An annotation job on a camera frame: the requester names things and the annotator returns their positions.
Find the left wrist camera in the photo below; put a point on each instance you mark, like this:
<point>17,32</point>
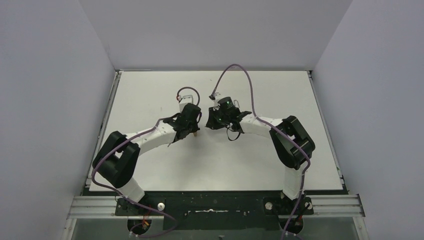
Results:
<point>185,99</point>

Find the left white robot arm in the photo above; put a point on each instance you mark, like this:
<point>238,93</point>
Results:
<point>118,156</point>

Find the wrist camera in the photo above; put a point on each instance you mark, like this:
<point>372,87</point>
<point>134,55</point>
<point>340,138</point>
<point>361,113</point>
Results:
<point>185,99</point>
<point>215,99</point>

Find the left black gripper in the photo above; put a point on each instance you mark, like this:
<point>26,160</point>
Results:
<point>187,127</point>

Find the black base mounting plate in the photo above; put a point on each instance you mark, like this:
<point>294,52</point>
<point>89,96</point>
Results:
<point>217,210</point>

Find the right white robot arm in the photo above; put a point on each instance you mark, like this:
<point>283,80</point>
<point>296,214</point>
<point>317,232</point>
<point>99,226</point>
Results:
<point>292,143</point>

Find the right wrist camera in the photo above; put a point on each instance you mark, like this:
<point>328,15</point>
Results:
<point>215,99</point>

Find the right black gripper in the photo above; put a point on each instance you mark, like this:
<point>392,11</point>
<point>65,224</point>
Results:
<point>212,123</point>

